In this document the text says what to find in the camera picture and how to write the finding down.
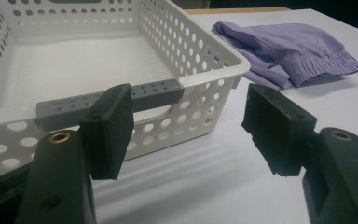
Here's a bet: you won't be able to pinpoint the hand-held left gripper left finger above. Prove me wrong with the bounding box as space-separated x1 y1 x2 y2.
14 82 135 224

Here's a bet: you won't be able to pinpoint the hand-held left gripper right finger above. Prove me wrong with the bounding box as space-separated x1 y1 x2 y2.
241 82 358 224

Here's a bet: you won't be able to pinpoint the purple shorts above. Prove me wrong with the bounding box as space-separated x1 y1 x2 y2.
211 21 358 91

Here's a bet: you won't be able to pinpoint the white perforated plastic basket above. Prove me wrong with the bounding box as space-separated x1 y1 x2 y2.
0 0 252 185

